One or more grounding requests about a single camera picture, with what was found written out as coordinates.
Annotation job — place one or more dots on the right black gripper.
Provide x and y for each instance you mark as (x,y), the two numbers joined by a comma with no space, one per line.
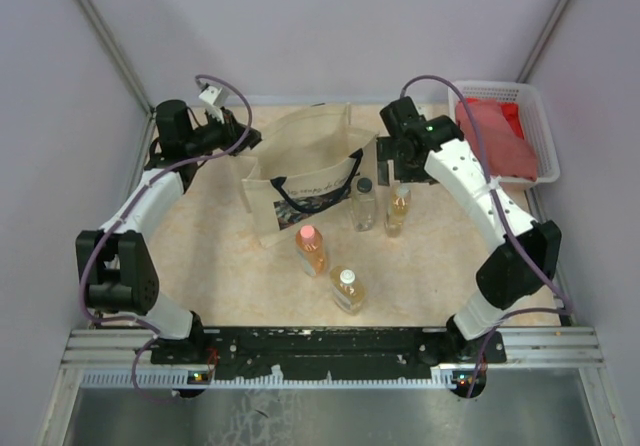
(387,149)

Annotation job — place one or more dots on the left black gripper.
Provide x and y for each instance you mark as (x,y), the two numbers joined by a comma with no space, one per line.
(234,132)

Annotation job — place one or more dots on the beige canvas tote bag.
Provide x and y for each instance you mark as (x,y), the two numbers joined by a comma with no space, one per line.
(302,170)

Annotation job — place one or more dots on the clear bottle dark cap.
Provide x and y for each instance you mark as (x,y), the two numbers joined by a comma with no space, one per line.
(363,204)

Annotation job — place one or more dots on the amber bottle white cap tall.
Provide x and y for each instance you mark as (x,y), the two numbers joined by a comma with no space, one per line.
(397,209)

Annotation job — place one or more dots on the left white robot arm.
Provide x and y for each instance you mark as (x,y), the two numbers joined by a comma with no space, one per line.
(117,278)

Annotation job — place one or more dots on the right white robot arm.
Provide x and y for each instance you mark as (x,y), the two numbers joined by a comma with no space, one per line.
(523,252)

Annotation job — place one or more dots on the orange bottle pink cap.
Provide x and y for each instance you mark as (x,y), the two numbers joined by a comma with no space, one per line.
(311,250)

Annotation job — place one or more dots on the pink cloth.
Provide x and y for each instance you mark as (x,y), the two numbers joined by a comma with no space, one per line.
(508,155)

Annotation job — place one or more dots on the red cloth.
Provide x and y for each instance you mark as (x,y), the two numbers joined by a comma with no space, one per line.
(510,112)

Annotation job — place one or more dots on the white plastic basket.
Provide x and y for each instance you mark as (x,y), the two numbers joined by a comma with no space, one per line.
(533,120)

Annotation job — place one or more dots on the yellow bottle white cap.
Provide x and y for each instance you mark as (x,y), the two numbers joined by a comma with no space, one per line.
(348,291)

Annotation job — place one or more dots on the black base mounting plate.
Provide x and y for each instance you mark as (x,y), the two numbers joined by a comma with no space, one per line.
(358,354)

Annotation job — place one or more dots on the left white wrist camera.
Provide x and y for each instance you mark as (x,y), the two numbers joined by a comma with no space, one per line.
(214,98)

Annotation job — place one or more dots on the aluminium frame rail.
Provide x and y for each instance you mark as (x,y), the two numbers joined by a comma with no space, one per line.
(121,357)

